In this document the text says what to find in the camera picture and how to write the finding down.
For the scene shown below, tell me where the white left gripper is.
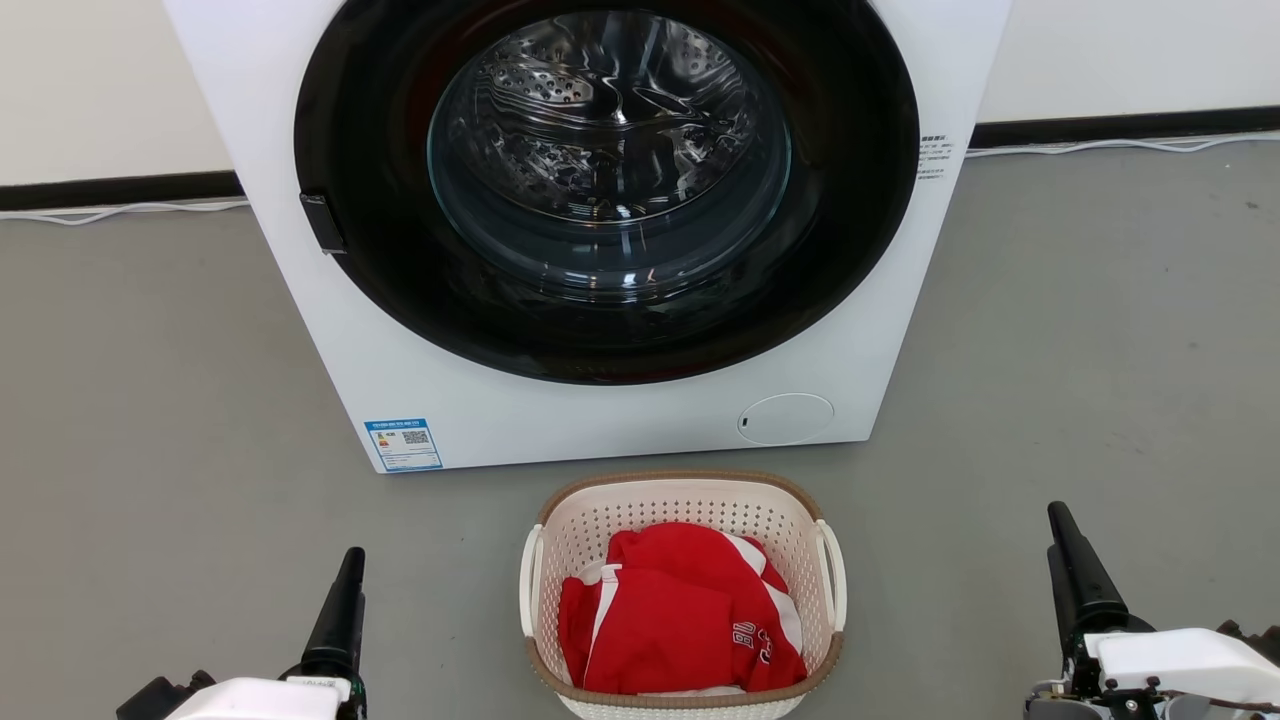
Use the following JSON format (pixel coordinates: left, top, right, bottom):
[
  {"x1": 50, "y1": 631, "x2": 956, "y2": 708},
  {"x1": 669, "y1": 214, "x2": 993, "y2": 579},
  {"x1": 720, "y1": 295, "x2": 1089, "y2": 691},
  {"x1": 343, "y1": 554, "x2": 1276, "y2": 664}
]
[{"x1": 115, "y1": 547, "x2": 367, "y2": 720}]

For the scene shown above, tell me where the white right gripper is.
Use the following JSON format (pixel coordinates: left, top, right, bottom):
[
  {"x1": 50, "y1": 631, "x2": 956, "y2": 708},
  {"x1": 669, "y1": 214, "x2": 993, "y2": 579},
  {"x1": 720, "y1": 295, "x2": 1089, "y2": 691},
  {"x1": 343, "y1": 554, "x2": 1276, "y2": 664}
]
[{"x1": 1025, "y1": 502, "x2": 1280, "y2": 720}]

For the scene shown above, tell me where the cream plastic laundry basket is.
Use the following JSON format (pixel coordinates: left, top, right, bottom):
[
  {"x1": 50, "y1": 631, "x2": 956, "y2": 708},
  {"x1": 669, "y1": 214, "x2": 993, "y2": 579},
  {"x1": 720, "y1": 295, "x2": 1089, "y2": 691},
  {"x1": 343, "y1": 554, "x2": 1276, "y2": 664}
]
[{"x1": 518, "y1": 470, "x2": 849, "y2": 720}]

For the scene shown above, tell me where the blue energy label sticker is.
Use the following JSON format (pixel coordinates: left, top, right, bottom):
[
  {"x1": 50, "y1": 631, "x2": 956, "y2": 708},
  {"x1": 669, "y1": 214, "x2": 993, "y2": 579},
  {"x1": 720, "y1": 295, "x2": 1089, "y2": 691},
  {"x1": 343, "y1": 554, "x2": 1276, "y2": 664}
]
[{"x1": 363, "y1": 418, "x2": 444, "y2": 473}]

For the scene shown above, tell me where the white front-load washing machine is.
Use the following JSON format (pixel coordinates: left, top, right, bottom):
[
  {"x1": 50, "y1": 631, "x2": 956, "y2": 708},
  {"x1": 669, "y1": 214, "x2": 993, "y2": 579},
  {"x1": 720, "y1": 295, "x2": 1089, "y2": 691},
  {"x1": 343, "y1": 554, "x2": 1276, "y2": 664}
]
[{"x1": 163, "y1": 0, "x2": 1013, "y2": 474}]

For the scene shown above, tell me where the red and white garment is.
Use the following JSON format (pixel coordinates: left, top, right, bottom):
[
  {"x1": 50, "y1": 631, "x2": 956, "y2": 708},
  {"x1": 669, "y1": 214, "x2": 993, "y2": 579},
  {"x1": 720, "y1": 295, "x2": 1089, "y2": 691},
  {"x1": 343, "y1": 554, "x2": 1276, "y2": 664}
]
[{"x1": 557, "y1": 522, "x2": 809, "y2": 697}]

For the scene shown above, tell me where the round white filter cover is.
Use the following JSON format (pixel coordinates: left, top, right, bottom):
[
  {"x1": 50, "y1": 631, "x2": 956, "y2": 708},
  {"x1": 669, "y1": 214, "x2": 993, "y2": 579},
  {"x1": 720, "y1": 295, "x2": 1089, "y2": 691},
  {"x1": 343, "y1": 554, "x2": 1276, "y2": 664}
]
[{"x1": 737, "y1": 392, "x2": 836, "y2": 447}]

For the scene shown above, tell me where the black round glass door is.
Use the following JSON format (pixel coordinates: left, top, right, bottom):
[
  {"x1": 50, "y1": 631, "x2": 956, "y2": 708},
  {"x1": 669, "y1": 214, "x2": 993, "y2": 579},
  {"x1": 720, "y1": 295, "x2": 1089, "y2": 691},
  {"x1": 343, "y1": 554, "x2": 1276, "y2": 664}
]
[{"x1": 293, "y1": 0, "x2": 921, "y2": 386}]

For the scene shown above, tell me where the small printed text label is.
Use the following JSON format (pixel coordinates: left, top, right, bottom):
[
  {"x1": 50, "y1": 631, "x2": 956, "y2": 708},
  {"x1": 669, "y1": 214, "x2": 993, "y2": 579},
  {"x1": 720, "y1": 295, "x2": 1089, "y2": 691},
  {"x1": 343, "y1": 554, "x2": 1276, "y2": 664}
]
[{"x1": 917, "y1": 130, "x2": 956, "y2": 183}]

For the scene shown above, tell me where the dark door handle latch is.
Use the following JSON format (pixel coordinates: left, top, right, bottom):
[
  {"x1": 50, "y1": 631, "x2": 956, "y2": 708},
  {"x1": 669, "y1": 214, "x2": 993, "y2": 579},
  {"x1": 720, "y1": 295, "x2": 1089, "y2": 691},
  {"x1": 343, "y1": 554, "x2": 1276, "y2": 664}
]
[{"x1": 299, "y1": 193, "x2": 348, "y2": 255}]

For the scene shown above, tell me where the white floor cable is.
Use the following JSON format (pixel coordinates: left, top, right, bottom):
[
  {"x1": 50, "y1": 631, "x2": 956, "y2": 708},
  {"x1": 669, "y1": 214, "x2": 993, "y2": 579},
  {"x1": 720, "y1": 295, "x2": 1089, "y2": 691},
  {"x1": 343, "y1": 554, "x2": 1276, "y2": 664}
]
[
  {"x1": 965, "y1": 130, "x2": 1280, "y2": 159},
  {"x1": 0, "y1": 198, "x2": 251, "y2": 227}
]

